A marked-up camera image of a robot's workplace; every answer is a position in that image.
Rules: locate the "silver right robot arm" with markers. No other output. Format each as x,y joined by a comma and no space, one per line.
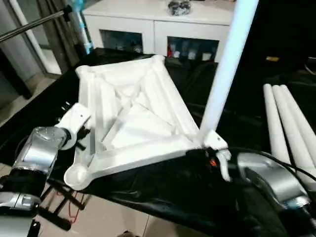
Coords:
271,172

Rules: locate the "white round pipe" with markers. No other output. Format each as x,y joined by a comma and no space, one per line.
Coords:
37,47

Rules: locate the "red and white bottle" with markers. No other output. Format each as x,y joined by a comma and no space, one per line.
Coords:
170,50

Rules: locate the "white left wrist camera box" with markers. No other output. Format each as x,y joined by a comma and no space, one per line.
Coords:
74,117

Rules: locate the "clear bag of dark items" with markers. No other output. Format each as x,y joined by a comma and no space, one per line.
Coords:
179,7

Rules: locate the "small yellow label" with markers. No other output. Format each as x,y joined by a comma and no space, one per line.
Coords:
272,59

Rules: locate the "white plastic table top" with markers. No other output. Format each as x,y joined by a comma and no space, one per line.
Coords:
138,116

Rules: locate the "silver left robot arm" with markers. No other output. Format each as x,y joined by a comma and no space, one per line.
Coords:
39,150

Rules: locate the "grey brown curtain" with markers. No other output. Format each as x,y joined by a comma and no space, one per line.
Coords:
56,44

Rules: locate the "white plastic table leg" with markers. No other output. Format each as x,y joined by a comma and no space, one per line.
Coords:
293,138
298,108
274,118
227,69

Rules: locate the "white sideboard cabinet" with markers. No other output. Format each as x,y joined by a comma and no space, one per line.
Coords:
123,22

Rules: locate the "white cup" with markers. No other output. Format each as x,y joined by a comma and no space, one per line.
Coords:
205,57

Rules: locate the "black metal stand frame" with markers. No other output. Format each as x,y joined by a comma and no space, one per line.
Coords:
53,217

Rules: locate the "black plastic mat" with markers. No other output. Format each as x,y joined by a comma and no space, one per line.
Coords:
172,187

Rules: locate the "grey metal pole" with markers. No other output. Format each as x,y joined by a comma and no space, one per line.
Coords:
29,28

